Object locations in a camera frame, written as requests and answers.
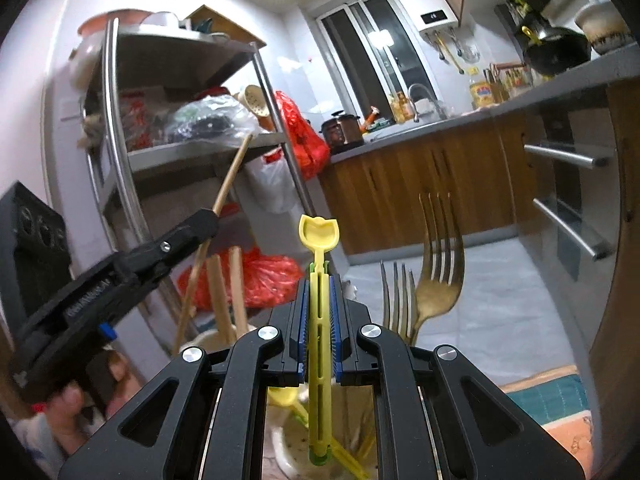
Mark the cardboard box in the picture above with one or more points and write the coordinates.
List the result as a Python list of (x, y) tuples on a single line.
[(225, 22)]

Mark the grey kitchen countertop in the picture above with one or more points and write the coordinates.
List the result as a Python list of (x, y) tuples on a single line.
[(450, 122)]

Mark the black wok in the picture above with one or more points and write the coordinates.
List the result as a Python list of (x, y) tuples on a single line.
[(560, 52)]

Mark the silver sink faucet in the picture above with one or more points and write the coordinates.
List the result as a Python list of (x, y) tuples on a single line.
[(420, 94)]

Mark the floral ceramic utensil holder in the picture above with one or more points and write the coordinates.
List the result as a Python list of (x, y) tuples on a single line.
[(282, 452)]

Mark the kitchen window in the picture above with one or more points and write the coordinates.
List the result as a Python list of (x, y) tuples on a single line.
[(375, 55)]

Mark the white water heater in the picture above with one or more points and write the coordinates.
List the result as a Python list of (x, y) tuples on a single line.
[(427, 2)]

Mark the white plastic bag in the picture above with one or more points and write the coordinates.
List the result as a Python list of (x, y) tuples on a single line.
[(272, 185)]

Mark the clear plastic bag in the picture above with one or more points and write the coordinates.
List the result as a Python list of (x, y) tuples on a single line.
[(215, 117)]

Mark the yellow cooking oil bottle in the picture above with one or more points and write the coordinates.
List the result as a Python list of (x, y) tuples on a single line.
[(481, 91)]

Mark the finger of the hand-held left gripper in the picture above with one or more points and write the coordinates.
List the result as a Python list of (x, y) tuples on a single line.
[(170, 252)]

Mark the person's left forearm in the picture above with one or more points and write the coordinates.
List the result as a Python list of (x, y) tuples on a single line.
[(37, 445)]

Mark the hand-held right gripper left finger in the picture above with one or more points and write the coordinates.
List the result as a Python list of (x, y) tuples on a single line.
[(301, 330)]

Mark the person's left hand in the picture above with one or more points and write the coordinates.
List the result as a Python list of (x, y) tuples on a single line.
[(70, 400)]

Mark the silver fork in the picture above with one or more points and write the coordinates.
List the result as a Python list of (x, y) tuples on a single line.
[(397, 305)]

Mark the metal storage rack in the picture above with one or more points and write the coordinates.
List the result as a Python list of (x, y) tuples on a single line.
[(120, 150)]

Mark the printed quilted table mat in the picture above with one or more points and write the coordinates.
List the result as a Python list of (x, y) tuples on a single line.
[(550, 405)]

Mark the dark electric cooker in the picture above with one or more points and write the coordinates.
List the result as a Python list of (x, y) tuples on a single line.
[(341, 132)]

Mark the gold fork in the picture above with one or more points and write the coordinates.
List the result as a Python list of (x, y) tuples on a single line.
[(440, 285)]

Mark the yellow tulip-shaped plastic spoon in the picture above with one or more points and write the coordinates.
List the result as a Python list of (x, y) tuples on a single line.
[(284, 396), (318, 310)]

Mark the red plastic bag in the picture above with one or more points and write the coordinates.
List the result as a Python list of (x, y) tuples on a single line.
[(260, 280), (300, 135)]

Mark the wooden kitchen base cabinet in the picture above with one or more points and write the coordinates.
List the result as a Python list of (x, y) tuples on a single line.
[(400, 185)]

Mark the red patterned package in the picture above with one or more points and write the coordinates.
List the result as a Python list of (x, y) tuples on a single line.
[(142, 120)]

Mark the wooden chopstick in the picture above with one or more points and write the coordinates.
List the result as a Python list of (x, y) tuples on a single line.
[(218, 300), (239, 290), (231, 172)]

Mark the white ceramic pot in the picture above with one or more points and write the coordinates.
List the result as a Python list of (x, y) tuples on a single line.
[(602, 27)]

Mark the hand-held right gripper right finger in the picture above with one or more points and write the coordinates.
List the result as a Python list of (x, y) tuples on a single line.
[(336, 330)]

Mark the built-in dark oven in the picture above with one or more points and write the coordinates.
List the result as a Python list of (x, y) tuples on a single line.
[(565, 190)]

